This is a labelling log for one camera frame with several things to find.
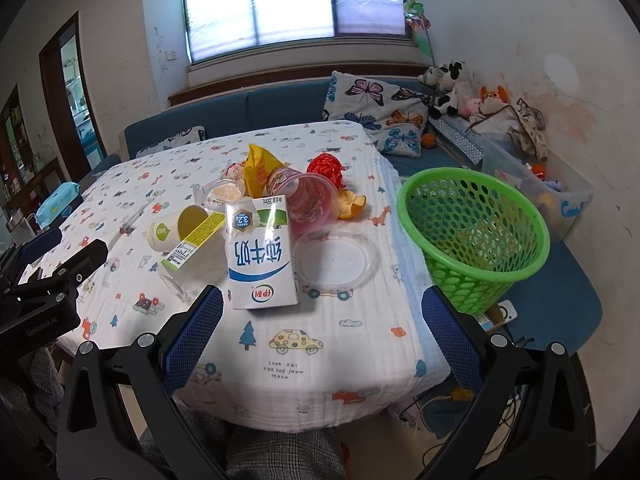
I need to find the clear bottle yellow label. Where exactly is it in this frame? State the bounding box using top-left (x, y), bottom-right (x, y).
top-left (145, 205), bottom-right (226, 271)

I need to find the white blue milk carton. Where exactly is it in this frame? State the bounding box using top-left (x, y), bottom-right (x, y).
top-left (226, 195), bottom-right (298, 310)

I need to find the clear jelly cup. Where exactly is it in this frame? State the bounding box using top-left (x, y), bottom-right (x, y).
top-left (203, 179), bottom-right (246, 210)

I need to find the green plastic mesh basket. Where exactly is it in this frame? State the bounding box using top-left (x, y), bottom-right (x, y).
top-left (397, 167), bottom-right (551, 315)

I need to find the yellow snack bag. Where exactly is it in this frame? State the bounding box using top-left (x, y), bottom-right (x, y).
top-left (243, 144), bottom-right (284, 198)

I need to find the clear round plastic lid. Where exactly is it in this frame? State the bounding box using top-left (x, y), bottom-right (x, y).
top-left (294, 228), bottom-right (380, 294)

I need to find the red printed plastic cup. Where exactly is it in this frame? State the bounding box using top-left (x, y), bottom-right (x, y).
top-left (266, 166), bottom-right (338, 238)

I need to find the light blue wipes pack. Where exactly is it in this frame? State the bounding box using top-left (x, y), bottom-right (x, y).
top-left (35, 182), bottom-right (81, 229)

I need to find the blue sofa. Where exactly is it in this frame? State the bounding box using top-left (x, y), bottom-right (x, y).
top-left (65, 78), bottom-right (602, 352)

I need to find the printed white table cloth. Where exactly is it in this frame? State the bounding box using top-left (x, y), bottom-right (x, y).
top-left (40, 120), bottom-right (449, 432)

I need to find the small butterfly cushion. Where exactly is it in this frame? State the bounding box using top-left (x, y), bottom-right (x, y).
top-left (136, 126), bottom-right (206, 158)

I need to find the clear plastic toy bin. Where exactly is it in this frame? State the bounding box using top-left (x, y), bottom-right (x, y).
top-left (482, 139), bottom-right (593, 242)

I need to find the beige printed cloth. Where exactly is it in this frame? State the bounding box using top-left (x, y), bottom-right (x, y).
top-left (470, 99), bottom-right (549, 162)

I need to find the small orange ball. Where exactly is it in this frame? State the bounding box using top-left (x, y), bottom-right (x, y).
top-left (421, 132), bottom-right (437, 150)

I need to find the pink plush toy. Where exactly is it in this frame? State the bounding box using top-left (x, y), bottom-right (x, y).
top-left (458, 96), bottom-right (482, 119)

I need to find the window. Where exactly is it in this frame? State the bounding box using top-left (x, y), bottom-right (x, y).
top-left (183, 0), bottom-right (406, 63)

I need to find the orange fox plush toy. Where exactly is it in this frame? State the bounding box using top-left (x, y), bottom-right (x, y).
top-left (478, 86), bottom-right (509, 115)

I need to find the butterfly print pillow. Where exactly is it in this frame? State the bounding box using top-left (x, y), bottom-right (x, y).
top-left (323, 72), bottom-right (431, 158)

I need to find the cow plush toy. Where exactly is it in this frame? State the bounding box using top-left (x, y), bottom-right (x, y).
top-left (428, 61), bottom-right (474, 120)

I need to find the grey plush toy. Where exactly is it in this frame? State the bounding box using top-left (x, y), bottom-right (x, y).
top-left (418, 65), bottom-right (448, 88)

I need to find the colourful pinwheel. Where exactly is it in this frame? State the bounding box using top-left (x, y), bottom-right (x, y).
top-left (404, 0), bottom-right (435, 65)

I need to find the wooden door frame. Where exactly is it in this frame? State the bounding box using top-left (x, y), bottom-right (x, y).
top-left (39, 12), bottom-right (107, 182)

